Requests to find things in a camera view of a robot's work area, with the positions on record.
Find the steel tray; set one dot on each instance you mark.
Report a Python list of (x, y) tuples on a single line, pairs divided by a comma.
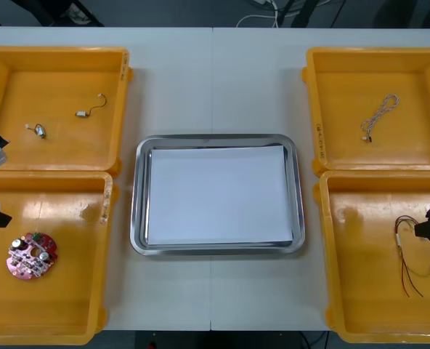
[(139, 232)]

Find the black floor stand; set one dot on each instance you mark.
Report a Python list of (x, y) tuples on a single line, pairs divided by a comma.
[(304, 12)]

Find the round red circuit board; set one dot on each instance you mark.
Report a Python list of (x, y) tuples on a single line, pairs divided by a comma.
[(29, 260)]

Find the white paper sheet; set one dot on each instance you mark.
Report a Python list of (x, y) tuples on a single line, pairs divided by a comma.
[(218, 196)]

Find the yellow-orange plastic bin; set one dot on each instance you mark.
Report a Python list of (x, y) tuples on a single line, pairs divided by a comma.
[(55, 152), (66, 298), (367, 309), (400, 156)]

